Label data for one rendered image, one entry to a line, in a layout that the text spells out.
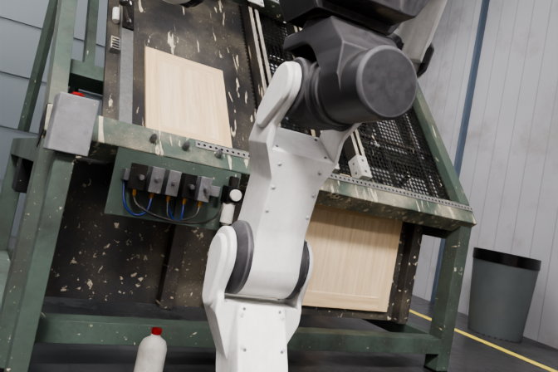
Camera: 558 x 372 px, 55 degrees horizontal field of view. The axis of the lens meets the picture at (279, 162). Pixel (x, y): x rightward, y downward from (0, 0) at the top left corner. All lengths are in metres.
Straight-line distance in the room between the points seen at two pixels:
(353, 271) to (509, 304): 2.04
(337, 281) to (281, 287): 1.76
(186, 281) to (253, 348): 1.41
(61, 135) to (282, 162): 0.92
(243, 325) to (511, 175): 4.59
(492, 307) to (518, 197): 1.19
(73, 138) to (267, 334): 0.96
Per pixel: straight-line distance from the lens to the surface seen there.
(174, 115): 2.22
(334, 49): 0.86
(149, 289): 2.37
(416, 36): 1.23
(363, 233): 2.85
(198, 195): 1.97
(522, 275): 4.64
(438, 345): 3.06
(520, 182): 5.36
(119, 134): 2.00
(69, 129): 1.75
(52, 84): 2.07
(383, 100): 0.81
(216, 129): 2.27
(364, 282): 2.91
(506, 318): 4.67
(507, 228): 5.37
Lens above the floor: 0.73
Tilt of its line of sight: 4 degrees up
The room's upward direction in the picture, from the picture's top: 11 degrees clockwise
